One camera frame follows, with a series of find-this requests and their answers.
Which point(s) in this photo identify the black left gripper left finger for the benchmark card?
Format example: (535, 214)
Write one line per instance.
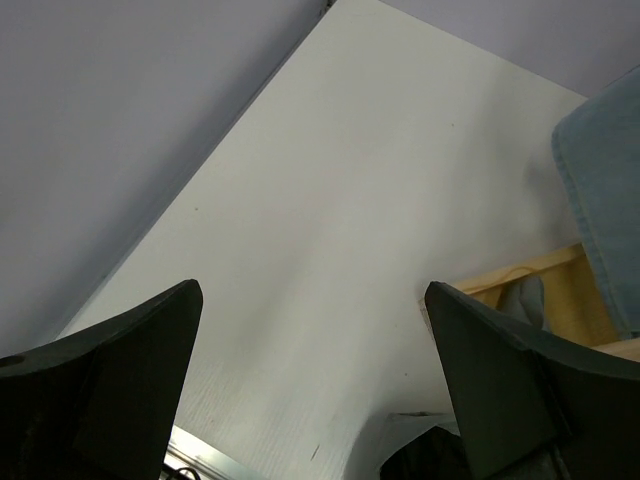
(100, 403)

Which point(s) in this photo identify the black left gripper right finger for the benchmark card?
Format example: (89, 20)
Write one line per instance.
(530, 404)

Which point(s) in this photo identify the grey pleated skirt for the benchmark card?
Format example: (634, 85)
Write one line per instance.
(435, 455)

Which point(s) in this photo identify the wooden clothes rack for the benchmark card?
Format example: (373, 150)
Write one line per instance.
(573, 306)

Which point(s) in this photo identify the light blue denim shirt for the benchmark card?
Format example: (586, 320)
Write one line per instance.
(596, 152)

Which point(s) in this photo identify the aluminium rail base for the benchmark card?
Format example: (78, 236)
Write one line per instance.
(188, 457)

